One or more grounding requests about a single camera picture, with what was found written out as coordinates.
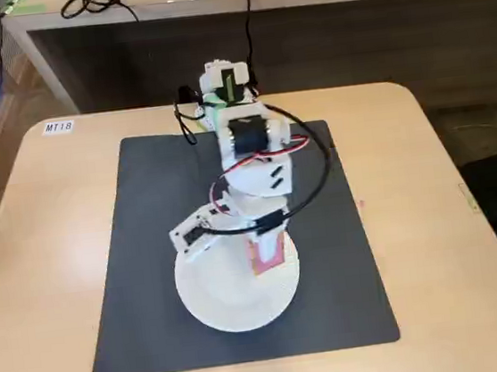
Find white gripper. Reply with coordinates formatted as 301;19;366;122
226;188;296;268

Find small printed candy box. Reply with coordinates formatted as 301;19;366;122
245;230;289;281

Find white round dish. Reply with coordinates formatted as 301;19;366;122
170;229;308;340

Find dark grey rectangular mat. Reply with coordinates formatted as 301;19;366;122
65;109;403;372

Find white MT18 label sticker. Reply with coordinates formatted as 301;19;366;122
41;118;76;136

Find green tape strip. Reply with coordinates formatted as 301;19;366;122
1;0;49;18

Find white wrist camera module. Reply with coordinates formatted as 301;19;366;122
165;203;228;267

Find red servo wires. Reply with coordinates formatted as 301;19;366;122
204;132;319;216

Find black power cable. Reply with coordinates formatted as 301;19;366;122
234;0;261;84

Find coiled black cable bundle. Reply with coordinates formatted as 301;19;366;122
58;0;141;32

